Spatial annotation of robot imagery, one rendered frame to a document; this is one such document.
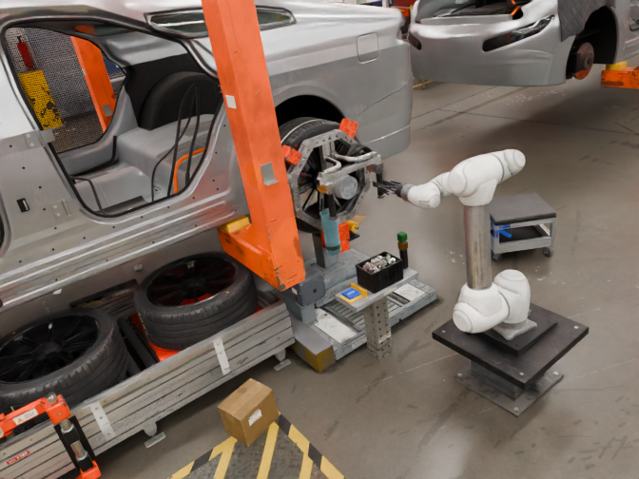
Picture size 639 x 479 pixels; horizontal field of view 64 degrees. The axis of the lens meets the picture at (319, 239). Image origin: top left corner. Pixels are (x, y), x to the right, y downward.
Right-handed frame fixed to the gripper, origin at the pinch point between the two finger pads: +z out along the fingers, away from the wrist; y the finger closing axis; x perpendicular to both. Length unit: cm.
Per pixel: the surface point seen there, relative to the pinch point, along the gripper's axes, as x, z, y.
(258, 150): 42, -6, -72
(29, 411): -34, 5, -195
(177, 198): 14, 51, -96
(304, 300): -55, 10, -55
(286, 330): -60, 2, -74
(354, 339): -75, -16, -43
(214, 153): 31, 49, -71
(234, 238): -15, 39, -76
